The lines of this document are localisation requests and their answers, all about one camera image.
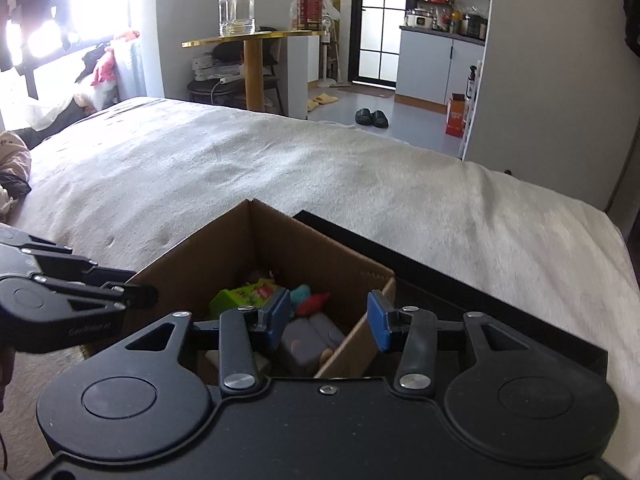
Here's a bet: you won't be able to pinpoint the white kitchen cabinet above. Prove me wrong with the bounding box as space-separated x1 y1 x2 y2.
395 26 485 110

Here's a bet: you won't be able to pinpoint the black tray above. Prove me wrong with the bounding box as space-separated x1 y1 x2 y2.
294 210 608 377

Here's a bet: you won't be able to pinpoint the green toy box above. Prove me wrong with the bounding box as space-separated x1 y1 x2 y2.
208 278 282 321

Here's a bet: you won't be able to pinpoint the grey purple block toy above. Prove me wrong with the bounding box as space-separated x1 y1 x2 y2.
281 313 345 376

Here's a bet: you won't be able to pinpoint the yellow slippers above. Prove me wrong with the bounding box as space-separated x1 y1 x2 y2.
307 93 338 113

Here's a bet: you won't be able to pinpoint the gold round side table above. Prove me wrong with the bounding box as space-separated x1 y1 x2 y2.
181 29 321 113

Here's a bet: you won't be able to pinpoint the brown cardboard box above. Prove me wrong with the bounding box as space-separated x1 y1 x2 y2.
81 198 397 386

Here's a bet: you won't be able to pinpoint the white bed blanket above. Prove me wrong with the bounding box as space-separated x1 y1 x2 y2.
11 98 639 478

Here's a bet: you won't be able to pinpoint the red canister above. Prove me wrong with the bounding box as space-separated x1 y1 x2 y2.
296 0 323 32

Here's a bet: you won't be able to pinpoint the clear glass jar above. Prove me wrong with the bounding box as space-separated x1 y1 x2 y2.
218 0 256 37

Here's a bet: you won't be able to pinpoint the black slippers pair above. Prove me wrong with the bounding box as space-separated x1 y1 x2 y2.
355 108 390 129

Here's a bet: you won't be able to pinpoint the orange cardboard box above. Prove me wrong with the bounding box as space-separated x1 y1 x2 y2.
445 93 466 138

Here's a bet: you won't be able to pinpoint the blue red monster toy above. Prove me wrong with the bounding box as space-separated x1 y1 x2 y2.
290 284 331 318

